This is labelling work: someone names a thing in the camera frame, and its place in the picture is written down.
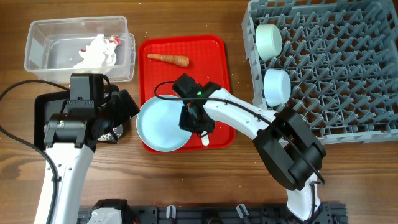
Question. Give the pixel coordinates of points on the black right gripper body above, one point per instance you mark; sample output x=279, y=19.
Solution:
x=186, y=122

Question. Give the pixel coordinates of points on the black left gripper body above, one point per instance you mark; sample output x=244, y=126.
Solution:
x=116, y=112

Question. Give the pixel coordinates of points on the white plastic spoon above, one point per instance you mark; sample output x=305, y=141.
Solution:
x=204, y=138

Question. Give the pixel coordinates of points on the large light blue plate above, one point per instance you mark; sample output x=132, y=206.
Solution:
x=157, y=124

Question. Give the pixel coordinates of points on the orange carrot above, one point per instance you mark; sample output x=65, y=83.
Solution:
x=179, y=60

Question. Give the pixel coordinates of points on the white napkin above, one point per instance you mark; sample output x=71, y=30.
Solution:
x=97, y=59

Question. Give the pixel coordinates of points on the red snack wrapper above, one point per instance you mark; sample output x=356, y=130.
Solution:
x=102, y=44

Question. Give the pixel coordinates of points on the small light blue bowl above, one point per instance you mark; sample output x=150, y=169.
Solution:
x=277, y=87

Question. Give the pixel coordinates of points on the mint green rice bowl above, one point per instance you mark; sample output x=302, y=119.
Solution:
x=268, y=41

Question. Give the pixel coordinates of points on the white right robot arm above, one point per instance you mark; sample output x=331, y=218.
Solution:
x=291, y=153

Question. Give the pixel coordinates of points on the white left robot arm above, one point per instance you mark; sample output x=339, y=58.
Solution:
x=70, y=139

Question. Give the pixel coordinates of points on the black waste tray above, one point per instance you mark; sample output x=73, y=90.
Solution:
x=45, y=106

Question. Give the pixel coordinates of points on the grey dishwasher rack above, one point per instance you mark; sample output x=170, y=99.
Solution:
x=341, y=57

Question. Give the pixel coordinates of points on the spilled white rice pile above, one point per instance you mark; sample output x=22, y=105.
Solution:
x=113, y=136

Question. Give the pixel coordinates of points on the red plastic tray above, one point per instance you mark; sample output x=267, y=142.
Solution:
x=208, y=63

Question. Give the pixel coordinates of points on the clear plastic bin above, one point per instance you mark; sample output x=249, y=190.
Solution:
x=52, y=47

